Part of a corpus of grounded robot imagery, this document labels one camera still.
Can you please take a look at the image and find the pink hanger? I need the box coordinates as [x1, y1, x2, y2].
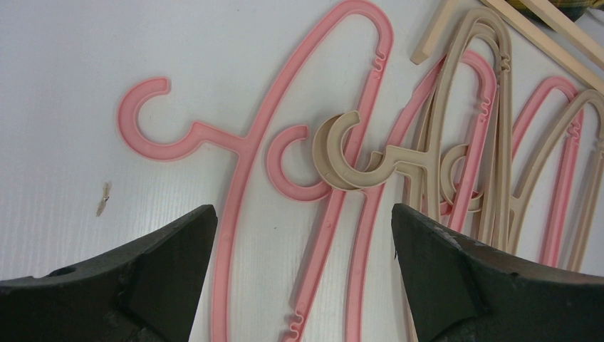
[512, 76, 584, 267]
[267, 50, 495, 341]
[117, 1, 394, 341]

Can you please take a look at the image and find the right pink hanger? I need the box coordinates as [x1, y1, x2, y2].
[512, 76, 584, 267]

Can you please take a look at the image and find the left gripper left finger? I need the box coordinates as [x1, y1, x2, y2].
[1, 204, 218, 341]

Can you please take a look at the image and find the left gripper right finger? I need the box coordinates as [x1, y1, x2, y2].
[391, 203, 603, 341]

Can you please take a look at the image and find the left pink hanger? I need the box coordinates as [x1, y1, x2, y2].
[117, 1, 394, 341]

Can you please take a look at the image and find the yellow plaid shirt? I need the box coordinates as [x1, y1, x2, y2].
[507, 0, 593, 22]

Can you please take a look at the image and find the wooden clothes rack frame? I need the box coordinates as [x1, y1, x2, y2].
[410, 1, 603, 93]

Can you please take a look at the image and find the beige hanger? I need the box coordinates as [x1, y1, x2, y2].
[325, 7, 512, 249]
[439, 89, 604, 272]

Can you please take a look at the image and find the middle pink hanger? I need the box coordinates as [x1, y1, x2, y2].
[267, 50, 495, 341]

